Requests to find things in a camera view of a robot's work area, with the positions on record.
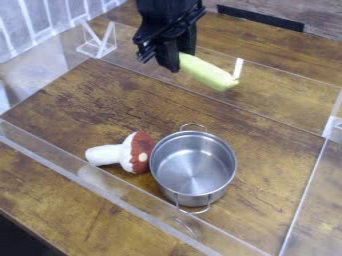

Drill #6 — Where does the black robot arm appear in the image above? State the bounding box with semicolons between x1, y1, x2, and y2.
132;0;205;73

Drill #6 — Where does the clear acrylic triangle stand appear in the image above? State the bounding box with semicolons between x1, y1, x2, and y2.
76;21;117;59

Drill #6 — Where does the clear acrylic front barrier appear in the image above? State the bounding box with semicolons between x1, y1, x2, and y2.
0;119;269;256

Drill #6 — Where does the stainless steel pot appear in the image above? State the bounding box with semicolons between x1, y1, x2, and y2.
149;123;237;214

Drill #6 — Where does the green handled metal spoon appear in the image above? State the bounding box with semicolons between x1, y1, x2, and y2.
179;53;239;91

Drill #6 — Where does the plush brown white mushroom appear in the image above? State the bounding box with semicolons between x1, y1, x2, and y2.
85;131;155;174

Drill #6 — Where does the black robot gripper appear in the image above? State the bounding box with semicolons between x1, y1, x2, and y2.
132;3;205;73

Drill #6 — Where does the black wall strip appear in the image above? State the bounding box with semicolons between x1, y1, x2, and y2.
216;4;304;32

